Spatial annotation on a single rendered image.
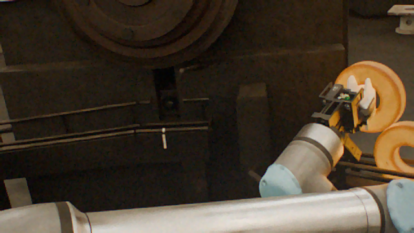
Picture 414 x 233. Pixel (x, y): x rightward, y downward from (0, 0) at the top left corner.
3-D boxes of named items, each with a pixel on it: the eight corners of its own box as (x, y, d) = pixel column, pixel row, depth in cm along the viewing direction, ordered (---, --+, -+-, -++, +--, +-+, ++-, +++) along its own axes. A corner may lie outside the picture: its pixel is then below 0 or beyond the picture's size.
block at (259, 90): (242, 160, 145) (237, 81, 136) (271, 159, 144) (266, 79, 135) (241, 179, 136) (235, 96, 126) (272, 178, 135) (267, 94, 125)
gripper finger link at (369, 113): (381, 98, 103) (363, 124, 98) (381, 104, 104) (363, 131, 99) (359, 94, 106) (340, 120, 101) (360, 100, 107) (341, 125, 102)
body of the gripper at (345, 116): (366, 85, 98) (337, 123, 91) (370, 120, 102) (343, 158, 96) (330, 79, 102) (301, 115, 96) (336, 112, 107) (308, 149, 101)
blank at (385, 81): (336, 59, 113) (329, 63, 111) (405, 61, 103) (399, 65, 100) (341, 123, 118) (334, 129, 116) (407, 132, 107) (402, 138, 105)
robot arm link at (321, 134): (336, 178, 94) (292, 166, 100) (348, 162, 96) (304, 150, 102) (330, 142, 89) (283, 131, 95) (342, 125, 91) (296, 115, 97)
